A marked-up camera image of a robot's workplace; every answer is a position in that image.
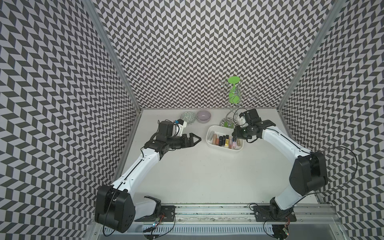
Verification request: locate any purple bowl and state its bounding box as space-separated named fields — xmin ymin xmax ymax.
xmin=196 ymin=110 xmax=212 ymax=124

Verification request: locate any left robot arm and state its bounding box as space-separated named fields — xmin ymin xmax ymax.
xmin=95 ymin=119 xmax=202 ymax=233

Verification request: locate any chrome jewelry stand green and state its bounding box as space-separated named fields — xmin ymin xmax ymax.
xmin=219 ymin=76 xmax=247 ymax=129

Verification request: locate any white storage box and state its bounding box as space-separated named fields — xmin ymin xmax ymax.
xmin=206 ymin=125 xmax=245 ymax=153

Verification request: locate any green patterned bowl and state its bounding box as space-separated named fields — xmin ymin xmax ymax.
xmin=180 ymin=112 xmax=197 ymax=125

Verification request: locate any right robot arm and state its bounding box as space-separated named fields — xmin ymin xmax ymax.
xmin=232 ymin=123 xmax=328 ymax=211

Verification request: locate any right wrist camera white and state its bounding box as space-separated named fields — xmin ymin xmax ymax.
xmin=239 ymin=109 xmax=276 ymax=128

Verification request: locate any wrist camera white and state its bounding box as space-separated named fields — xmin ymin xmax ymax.
xmin=239 ymin=109 xmax=276 ymax=128
xmin=174 ymin=119 xmax=188 ymax=137

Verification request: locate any peach lipstick tube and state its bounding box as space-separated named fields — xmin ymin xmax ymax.
xmin=212 ymin=134 xmax=217 ymax=145

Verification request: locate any aluminium front rail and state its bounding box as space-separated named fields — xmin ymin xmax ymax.
xmin=163 ymin=204 xmax=341 ymax=225

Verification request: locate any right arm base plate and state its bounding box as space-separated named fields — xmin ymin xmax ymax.
xmin=251 ymin=205 xmax=297 ymax=223

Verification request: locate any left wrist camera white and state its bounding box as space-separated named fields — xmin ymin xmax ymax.
xmin=174 ymin=119 xmax=188 ymax=137

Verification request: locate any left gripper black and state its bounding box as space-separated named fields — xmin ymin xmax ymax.
xmin=166 ymin=132 xmax=201 ymax=149

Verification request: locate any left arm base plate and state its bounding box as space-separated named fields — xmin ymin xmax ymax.
xmin=135 ymin=205 xmax=176 ymax=223

